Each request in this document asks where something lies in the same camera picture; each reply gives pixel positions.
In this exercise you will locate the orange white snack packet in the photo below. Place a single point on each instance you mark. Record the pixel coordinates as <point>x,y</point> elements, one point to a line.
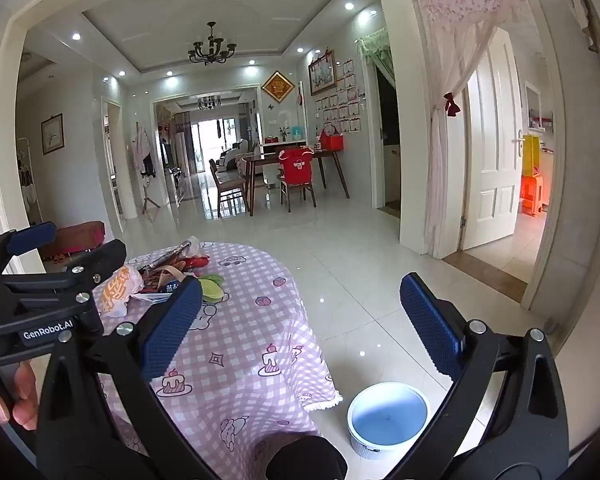
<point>115,292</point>

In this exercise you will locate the white door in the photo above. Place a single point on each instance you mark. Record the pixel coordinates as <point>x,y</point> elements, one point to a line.
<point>495,150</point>

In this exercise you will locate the white plastic bin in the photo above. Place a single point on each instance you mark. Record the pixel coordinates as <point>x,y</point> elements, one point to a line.
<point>387,417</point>

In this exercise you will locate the green curtain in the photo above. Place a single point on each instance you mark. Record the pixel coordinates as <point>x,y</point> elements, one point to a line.
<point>377,47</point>

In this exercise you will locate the person's left hand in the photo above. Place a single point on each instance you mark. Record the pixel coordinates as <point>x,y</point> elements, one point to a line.
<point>25,390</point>

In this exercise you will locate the orange plastic stool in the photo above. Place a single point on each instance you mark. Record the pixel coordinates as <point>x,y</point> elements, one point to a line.
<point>530,192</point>

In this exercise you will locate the pink floral curtain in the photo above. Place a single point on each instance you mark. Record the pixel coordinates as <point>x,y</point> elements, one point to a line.
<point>450,160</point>

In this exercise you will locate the red chair cover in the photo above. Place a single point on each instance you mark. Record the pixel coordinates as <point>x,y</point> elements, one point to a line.
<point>296,165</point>

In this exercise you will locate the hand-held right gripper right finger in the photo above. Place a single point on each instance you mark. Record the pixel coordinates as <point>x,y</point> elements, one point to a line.
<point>430,320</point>

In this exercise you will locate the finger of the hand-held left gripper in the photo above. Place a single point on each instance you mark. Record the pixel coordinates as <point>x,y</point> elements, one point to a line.
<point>30,237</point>
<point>107,255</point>

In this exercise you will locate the silver long wrapper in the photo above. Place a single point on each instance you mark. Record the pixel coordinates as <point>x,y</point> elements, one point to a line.
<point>162,257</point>

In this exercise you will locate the small framed picture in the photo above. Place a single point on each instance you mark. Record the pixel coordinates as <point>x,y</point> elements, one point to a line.
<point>52,134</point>

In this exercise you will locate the white clothes rack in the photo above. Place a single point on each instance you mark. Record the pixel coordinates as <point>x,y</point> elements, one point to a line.
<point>27,180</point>

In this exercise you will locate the pink checked tablecloth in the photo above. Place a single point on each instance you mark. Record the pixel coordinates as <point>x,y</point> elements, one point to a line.
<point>250,320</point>

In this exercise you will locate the red bench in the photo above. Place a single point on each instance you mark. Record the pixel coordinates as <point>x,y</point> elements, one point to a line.
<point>77,237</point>

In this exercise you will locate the small black chandelier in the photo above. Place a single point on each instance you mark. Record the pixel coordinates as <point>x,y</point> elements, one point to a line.
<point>209,103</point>

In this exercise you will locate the red bag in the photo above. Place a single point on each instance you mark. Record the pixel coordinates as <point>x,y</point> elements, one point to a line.
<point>331,141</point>

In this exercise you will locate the clear plastic bag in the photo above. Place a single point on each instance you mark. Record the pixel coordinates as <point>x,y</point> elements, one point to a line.
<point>191,246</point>

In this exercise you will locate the green fruit peel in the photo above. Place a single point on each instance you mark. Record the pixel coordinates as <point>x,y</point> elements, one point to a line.
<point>211,287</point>

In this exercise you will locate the red bow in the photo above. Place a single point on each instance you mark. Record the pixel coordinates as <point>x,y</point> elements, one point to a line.
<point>451,103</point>

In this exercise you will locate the red gold diamond decoration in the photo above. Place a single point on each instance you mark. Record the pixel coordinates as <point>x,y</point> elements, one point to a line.
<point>277,86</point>

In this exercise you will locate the dark wooden dining table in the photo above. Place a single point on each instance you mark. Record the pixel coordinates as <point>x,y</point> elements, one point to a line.
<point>262,156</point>

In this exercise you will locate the wall of certificates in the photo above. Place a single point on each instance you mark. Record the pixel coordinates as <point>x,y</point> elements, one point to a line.
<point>347,110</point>

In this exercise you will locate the coat rack with clothes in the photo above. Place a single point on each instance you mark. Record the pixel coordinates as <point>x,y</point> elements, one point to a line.
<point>144,152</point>

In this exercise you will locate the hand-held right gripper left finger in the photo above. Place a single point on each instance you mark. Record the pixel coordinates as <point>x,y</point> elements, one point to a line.
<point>172,327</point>

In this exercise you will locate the wooden chair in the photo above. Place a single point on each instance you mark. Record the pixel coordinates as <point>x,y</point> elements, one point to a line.
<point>297,192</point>
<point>225,182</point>

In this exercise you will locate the person's leg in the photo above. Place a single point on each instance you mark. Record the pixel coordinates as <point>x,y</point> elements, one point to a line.
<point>300,460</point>

